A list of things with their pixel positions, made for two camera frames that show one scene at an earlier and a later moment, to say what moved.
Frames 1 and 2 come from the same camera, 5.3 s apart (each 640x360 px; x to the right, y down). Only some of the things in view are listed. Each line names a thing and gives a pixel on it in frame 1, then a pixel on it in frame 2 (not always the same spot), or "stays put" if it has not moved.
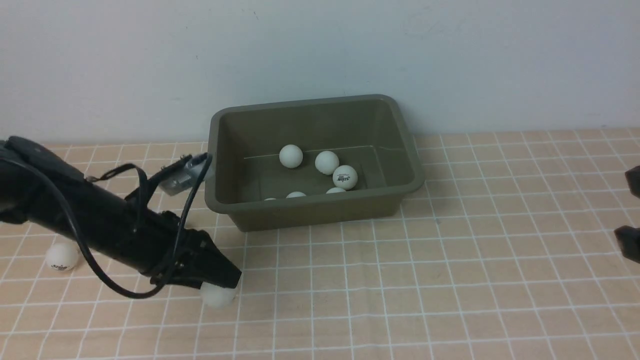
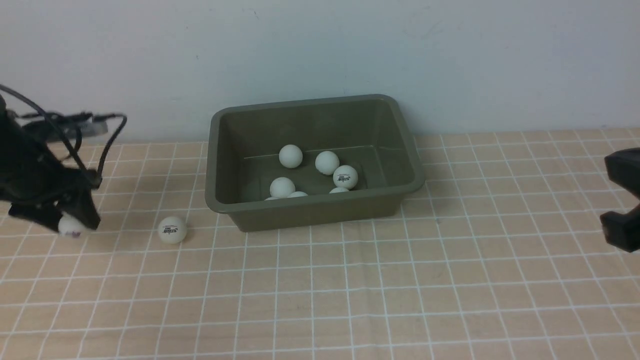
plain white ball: (335, 189) stays put
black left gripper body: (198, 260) -> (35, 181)
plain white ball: (216, 296) -> (282, 187)
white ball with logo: (327, 162) stays put
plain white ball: (291, 156) stays put
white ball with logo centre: (295, 194) stays put
